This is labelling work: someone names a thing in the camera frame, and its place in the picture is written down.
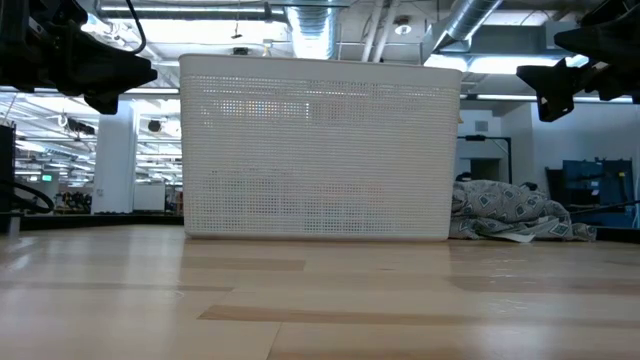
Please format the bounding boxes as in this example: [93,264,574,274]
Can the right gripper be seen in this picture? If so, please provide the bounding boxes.
[515,19,640,124]

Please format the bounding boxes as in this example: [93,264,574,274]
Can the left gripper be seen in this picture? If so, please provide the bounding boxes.
[0,0,159,116]

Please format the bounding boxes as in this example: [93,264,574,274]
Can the white perforated plastic basket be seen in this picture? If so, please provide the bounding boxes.
[178,53,464,242]

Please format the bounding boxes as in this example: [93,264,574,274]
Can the white pillar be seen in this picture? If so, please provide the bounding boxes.
[91,99,139,216]

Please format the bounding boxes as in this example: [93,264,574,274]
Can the blue cabinet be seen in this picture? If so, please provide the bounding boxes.
[561,158,637,229]

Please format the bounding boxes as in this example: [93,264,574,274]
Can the grey patterned cloth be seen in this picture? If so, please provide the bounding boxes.
[448,178,599,245]

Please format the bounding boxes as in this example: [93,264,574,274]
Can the white ceiling pipes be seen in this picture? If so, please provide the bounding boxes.
[359,0,402,64]

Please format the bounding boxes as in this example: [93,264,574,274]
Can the black left wrist camera cable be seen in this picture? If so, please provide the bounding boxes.
[124,0,148,54]

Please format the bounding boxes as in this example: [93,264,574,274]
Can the silver ribbed ceiling duct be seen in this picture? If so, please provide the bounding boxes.
[286,0,347,61]
[438,0,504,42]

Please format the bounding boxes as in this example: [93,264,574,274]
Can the black tall stand frame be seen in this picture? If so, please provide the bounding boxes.
[457,134,514,185]

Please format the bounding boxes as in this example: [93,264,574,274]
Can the black looped cable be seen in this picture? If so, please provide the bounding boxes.
[0,178,56,214]

